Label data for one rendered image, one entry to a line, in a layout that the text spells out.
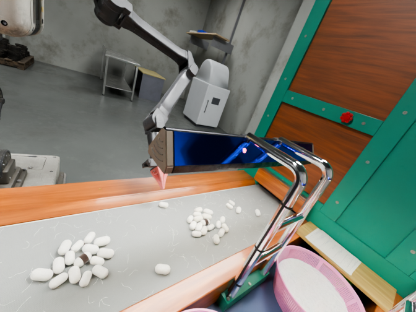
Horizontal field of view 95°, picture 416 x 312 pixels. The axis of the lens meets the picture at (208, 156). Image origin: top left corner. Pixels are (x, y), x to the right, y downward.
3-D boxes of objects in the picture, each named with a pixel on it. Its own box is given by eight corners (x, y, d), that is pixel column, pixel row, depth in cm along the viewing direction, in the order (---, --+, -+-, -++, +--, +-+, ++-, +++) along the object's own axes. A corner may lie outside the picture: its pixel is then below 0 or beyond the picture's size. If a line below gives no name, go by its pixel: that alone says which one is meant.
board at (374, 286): (293, 231, 78) (294, 228, 78) (308, 222, 88) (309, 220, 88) (388, 315, 57) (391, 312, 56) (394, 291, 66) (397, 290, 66)
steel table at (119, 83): (124, 85, 600) (129, 52, 564) (134, 102, 462) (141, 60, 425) (98, 78, 561) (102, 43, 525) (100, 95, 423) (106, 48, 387)
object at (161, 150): (146, 152, 37) (154, 117, 35) (294, 154, 78) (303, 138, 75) (163, 175, 32) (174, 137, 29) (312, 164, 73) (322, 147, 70)
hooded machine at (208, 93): (217, 131, 481) (240, 70, 425) (193, 127, 444) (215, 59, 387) (203, 119, 543) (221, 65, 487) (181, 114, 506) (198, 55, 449)
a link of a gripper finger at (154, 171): (179, 185, 66) (175, 160, 69) (160, 187, 62) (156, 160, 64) (170, 189, 71) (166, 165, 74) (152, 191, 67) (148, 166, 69)
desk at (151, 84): (150, 91, 646) (155, 71, 620) (160, 102, 553) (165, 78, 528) (130, 86, 610) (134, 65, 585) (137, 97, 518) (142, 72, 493)
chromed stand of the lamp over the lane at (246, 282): (187, 252, 63) (239, 129, 46) (228, 236, 76) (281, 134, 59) (222, 312, 51) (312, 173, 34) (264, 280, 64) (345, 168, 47)
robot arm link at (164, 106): (178, 72, 98) (192, 60, 92) (186, 80, 101) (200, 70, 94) (137, 126, 72) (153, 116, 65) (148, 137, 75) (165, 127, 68)
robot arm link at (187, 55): (184, 64, 104) (197, 53, 97) (185, 85, 100) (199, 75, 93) (95, 0, 72) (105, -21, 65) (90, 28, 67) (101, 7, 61)
